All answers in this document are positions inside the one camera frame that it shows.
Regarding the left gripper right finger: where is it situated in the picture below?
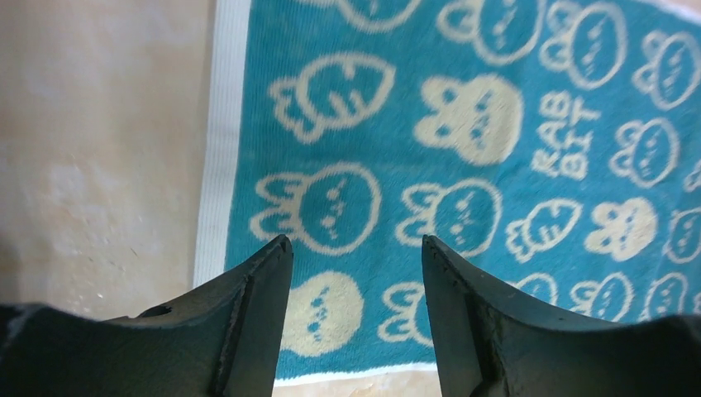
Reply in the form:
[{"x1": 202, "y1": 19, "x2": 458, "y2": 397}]
[{"x1": 422, "y1": 236, "x2": 700, "y2": 396}]

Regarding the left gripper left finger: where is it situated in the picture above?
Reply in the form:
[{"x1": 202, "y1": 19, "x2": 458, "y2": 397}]
[{"x1": 1, "y1": 235, "x2": 293, "y2": 396}]

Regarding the teal rabbit pattern towel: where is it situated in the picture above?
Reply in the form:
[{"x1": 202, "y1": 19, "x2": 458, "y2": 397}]
[{"x1": 194, "y1": 1, "x2": 700, "y2": 385}]

